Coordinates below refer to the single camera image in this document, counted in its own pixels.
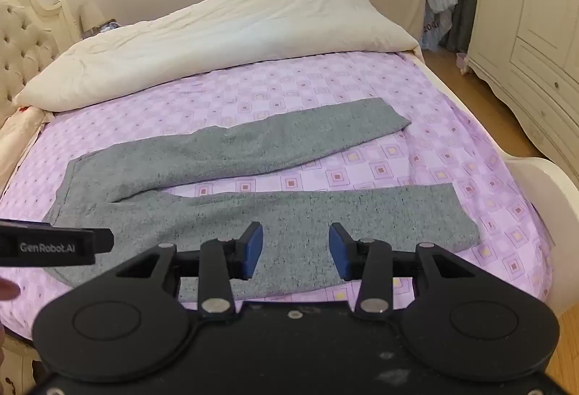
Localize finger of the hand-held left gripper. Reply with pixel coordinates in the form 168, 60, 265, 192
92, 228, 114, 256

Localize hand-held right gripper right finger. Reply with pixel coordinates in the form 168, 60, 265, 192
328, 222, 482, 320

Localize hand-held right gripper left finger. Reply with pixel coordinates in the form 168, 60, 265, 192
115, 221, 264, 324

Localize grey pants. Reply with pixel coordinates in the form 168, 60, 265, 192
47, 97, 481, 301

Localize person's left hand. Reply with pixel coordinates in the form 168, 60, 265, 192
0, 279, 21, 302

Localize pale peach satin sheet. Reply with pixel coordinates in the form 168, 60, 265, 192
0, 107, 48, 193

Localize purple patterned bed sheet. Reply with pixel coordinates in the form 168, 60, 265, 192
0, 50, 555, 341

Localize cream tufted headboard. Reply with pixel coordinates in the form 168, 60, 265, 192
0, 0, 83, 127

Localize cream duvet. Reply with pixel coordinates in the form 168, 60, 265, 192
13, 0, 424, 112

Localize cream table lamp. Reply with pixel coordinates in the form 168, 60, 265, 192
78, 0, 107, 37

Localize cream wardrobe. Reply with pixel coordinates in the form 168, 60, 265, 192
466, 0, 579, 172

